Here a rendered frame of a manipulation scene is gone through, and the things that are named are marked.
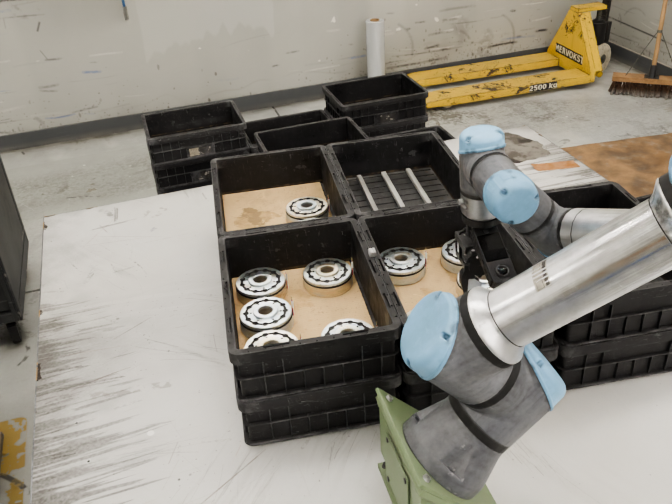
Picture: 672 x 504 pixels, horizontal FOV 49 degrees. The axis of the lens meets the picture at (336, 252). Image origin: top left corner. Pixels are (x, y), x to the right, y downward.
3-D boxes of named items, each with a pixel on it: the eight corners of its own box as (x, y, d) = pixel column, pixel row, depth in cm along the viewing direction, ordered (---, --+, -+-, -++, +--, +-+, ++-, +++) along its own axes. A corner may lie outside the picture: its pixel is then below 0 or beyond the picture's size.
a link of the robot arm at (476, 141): (467, 146, 116) (450, 126, 123) (468, 206, 122) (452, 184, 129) (515, 137, 116) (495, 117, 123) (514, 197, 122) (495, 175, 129)
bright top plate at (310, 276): (357, 281, 150) (357, 279, 150) (309, 291, 148) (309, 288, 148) (344, 256, 158) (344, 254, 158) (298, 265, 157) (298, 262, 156)
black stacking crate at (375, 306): (403, 380, 131) (402, 330, 125) (238, 408, 127) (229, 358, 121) (357, 263, 164) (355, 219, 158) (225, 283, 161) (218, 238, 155)
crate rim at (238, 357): (403, 339, 126) (403, 328, 125) (230, 367, 122) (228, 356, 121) (356, 226, 159) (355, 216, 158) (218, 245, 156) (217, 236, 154)
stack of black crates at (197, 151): (245, 190, 344) (232, 99, 320) (259, 220, 319) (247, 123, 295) (159, 207, 335) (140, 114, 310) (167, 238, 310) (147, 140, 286)
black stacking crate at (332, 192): (357, 262, 165) (354, 218, 159) (225, 282, 161) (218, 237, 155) (326, 185, 198) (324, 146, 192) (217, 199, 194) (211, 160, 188)
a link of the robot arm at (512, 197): (565, 212, 112) (536, 181, 121) (521, 171, 107) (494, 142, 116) (527, 247, 114) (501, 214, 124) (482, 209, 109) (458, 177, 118)
